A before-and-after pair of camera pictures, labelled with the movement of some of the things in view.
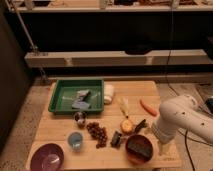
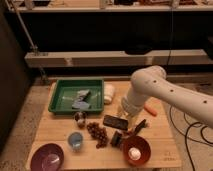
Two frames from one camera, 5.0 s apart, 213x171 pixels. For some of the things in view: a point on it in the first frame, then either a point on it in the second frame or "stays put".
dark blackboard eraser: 140,145 to 119,123
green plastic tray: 66,92 stays put
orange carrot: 148,108 stays put
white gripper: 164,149 to 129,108
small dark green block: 116,139 stays put
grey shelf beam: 116,58 stays put
